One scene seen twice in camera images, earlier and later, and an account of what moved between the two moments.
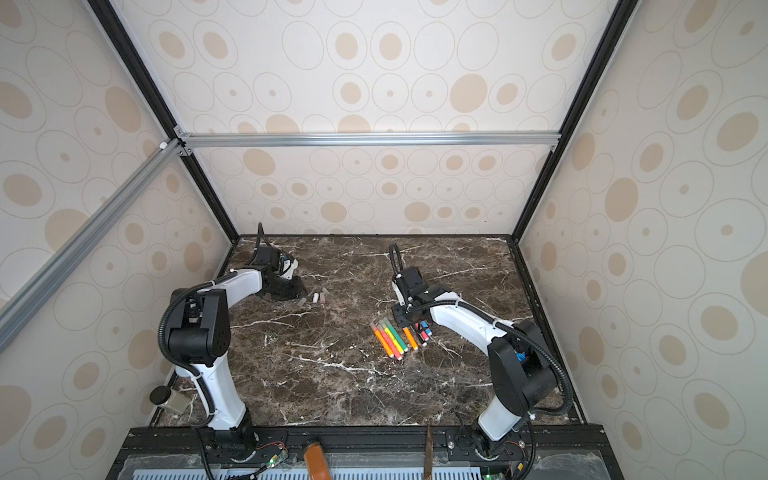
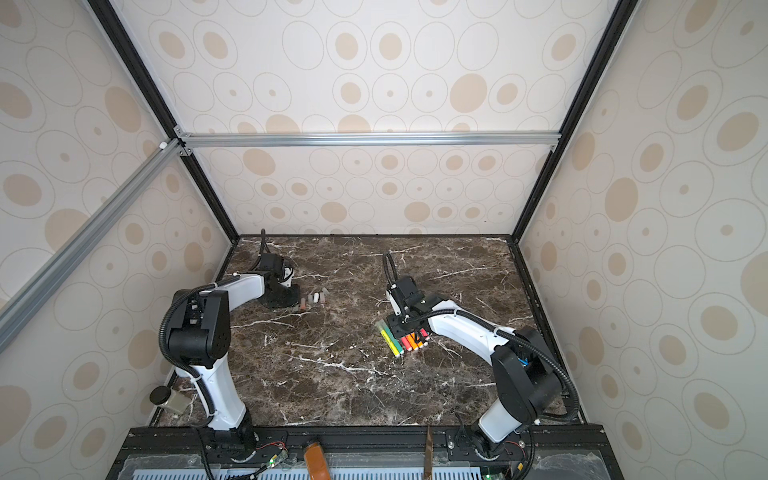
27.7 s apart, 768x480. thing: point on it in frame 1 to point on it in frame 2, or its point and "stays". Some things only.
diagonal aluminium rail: (26, 304) stays
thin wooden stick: (428, 462) stays
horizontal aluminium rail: (373, 138) stays
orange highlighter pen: (381, 340) to (411, 339)
